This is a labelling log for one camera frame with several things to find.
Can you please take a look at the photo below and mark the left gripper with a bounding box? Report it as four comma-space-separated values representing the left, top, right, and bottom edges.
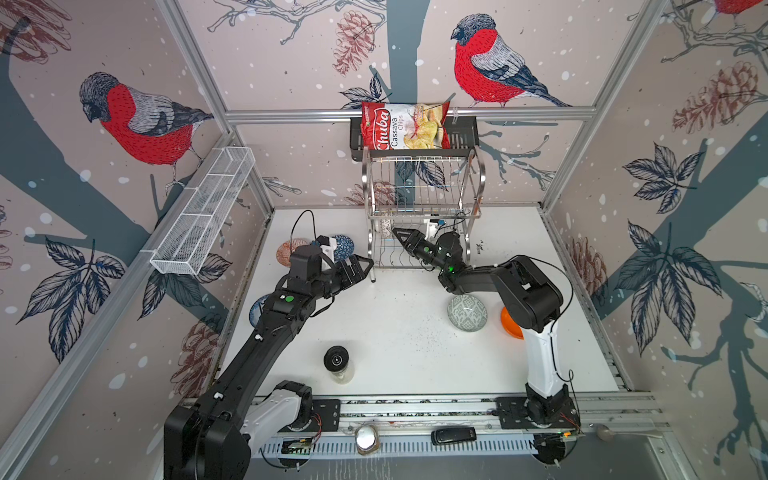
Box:
310, 253, 373, 300

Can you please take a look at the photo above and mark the white brown lattice bowl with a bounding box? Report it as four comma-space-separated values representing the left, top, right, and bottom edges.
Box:
375, 218, 392, 238

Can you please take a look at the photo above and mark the steel two-tier dish rack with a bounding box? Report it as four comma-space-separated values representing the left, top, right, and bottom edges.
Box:
362, 147, 486, 272

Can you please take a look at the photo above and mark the green patterned bowl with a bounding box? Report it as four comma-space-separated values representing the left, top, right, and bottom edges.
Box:
447, 294, 488, 333

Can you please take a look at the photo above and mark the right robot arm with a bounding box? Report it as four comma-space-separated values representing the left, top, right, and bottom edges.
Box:
392, 227, 580, 428

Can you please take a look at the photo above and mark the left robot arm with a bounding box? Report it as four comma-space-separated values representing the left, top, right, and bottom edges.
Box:
163, 245, 374, 479

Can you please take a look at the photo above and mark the dark blue patterned bowl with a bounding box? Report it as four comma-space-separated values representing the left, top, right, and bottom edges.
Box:
332, 234, 355, 262

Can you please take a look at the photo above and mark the red patterned bowl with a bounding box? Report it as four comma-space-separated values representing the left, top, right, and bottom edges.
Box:
275, 238, 310, 268

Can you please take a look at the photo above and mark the black lidded glass jar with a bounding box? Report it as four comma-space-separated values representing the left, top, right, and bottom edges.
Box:
323, 345, 354, 384

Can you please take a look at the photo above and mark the blue floral bowl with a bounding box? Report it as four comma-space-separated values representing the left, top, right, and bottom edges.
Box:
248, 294, 269, 328

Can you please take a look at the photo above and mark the red cassava chips bag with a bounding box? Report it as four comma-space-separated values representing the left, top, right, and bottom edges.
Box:
361, 102, 450, 151

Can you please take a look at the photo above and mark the orange plastic bowl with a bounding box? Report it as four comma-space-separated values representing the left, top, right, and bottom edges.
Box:
500, 307, 524, 340

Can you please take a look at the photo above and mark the round silver object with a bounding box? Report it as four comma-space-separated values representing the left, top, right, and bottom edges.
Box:
355, 424, 380, 455

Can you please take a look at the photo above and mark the black remote device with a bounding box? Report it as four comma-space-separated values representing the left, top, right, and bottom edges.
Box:
430, 426, 477, 446

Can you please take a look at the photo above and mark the black wall basket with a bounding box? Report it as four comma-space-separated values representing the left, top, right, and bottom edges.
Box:
349, 116, 479, 162

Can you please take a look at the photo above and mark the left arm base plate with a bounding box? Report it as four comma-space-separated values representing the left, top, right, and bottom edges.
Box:
279, 398, 341, 436

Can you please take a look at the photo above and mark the white wire wall basket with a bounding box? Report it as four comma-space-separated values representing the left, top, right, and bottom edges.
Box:
150, 146, 255, 275

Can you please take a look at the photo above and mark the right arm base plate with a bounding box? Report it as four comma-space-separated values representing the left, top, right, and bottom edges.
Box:
494, 396, 581, 430

